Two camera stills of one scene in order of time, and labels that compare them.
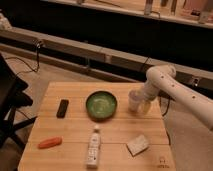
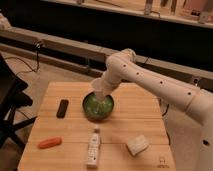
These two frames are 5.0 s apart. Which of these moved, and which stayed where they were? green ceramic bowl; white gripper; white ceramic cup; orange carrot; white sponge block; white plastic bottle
Moved: white gripper; white ceramic cup
Stayed: green ceramic bowl; white plastic bottle; white sponge block; orange carrot
